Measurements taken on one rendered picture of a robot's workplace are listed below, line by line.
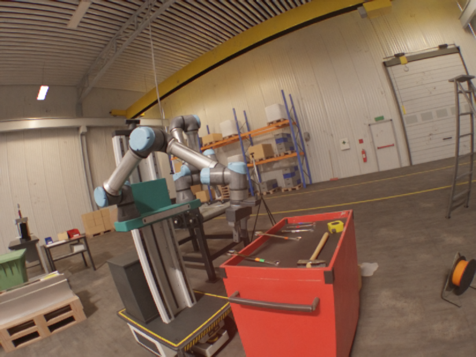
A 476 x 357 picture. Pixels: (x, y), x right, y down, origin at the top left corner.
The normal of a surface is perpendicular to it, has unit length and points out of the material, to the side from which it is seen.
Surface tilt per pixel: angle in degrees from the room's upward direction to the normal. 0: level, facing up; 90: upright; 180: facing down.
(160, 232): 90
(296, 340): 90
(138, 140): 86
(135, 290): 90
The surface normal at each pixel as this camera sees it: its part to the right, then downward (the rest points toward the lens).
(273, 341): -0.54, 0.15
